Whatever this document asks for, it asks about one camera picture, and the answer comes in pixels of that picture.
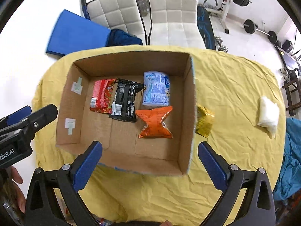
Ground red snack packet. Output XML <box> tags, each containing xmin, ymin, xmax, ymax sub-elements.
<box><xmin>90</xmin><ymin>79</ymin><xmax>117</xmax><ymax>114</ymax></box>

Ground white soft plastic bag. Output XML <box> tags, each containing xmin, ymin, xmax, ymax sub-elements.
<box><xmin>257</xmin><ymin>96</ymin><xmax>280</xmax><ymax>138</ymax></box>

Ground yellow snack packet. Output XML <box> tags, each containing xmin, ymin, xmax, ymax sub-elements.
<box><xmin>195</xmin><ymin>104</ymin><xmax>215</xmax><ymax>138</ymax></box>

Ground orange snack packet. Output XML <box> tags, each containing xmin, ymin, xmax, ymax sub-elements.
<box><xmin>136</xmin><ymin>106</ymin><xmax>173</xmax><ymax>139</ymax></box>

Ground person's left hand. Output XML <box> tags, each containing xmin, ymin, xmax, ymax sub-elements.
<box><xmin>1</xmin><ymin>166</ymin><xmax>26</xmax><ymax>213</ymax></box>

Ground person's right hand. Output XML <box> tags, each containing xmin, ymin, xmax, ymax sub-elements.
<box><xmin>160</xmin><ymin>220</ymin><xmax>173</xmax><ymax>226</ymax></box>

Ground teal blue cloth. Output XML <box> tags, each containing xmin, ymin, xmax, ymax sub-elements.
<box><xmin>273</xmin><ymin>118</ymin><xmax>300</xmax><ymax>201</ymax></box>

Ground black snack packet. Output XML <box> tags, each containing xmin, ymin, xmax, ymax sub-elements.
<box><xmin>109</xmin><ymin>79</ymin><xmax>143</xmax><ymax>123</ymax></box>

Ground cardboard box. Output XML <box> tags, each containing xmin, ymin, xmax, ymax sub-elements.
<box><xmin>56</xmin><ymin>50</ymin><xmax>195</xmax><ymax>176</ymax></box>

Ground blue foam mat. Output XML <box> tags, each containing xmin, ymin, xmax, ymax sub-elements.
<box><xmin>46</xmin><ymin>10</ymin><xmax>111</xmax><ymax>56</ymax></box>

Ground dark blue knitted fabric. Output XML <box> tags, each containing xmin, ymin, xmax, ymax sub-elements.
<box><xmin>107</xmin><ymin>29</ymin><xmax>143</xmax><ymax>47</ymax></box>

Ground light blue tissue pack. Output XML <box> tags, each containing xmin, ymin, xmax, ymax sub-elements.
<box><xmin>142</xmin><ymin>71</ymin><xmax>170</xmax><ymax>107</ymax></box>

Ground yellow tablecloth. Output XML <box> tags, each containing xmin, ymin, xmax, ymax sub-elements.
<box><xmin>33</xmin><ymin>45</ymin><xmax>286</xmax><ymax>225</ymax></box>

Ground dark wooden stool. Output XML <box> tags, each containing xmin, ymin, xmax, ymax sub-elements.
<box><xmin>282</xmin><ymin>68</ymin><xmax>300</xmax><ymax>117</ymax></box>

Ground white quilted chair left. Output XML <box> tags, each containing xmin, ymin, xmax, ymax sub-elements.
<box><xmin>80</xmin><ymin>0</ymin><xmax>147</xmax><ymax>45</ymax></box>

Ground white quilted chair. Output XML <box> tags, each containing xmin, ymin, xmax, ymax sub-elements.
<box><xmin>80</xmin><ymin>0</ymin><xmax>147</xmax><ymax>45</ymax></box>
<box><xmin>148</xmin><ymin>0</ymin><xmax>206</xmax><ymax>49</ymax></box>

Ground white quilted chair right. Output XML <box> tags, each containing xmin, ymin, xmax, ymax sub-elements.
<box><xmin>148</xmin><ymin>0</ymin><xmax>206</xmax><ymax>49</ymax></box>

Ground barbell on floor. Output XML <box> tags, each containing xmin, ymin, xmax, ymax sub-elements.
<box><xmin>243</xmin><ymin>19</ymin><xmax>277</xmax><ymax>44</ymax></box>

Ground black blue weight bench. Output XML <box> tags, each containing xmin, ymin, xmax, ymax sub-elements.
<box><xmin>197</xmin><ymin>6</ymin><xmax>216</xmax><ymax>50</ymax></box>

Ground white weight rack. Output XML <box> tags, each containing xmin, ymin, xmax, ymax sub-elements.
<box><xmin>201</xmin><ymin>0</ymin><xmax>232</xmax><ymax>34</ymax></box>

